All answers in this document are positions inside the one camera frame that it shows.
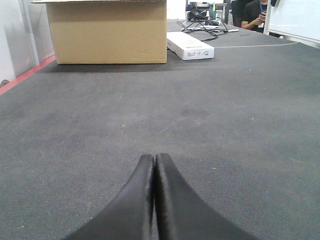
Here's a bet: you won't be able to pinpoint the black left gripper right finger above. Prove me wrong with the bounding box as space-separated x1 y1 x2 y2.
154 153 256 240

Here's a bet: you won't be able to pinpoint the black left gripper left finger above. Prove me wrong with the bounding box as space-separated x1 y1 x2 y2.
65 154 154 240

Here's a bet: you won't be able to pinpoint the long white carton box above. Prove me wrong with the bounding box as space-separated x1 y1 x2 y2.
166 31 215 61

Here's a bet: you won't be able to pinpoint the large cardboard box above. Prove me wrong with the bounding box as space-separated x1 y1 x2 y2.
32 0 167 65

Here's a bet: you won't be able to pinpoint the person in black shirt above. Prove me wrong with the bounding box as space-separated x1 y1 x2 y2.
231 0 268 33

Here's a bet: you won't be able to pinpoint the black cables on table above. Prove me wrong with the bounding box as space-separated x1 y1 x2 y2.
176 16 229 42

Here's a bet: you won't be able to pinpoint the white board with aluminium frame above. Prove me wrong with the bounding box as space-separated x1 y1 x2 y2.
263 0 320 48

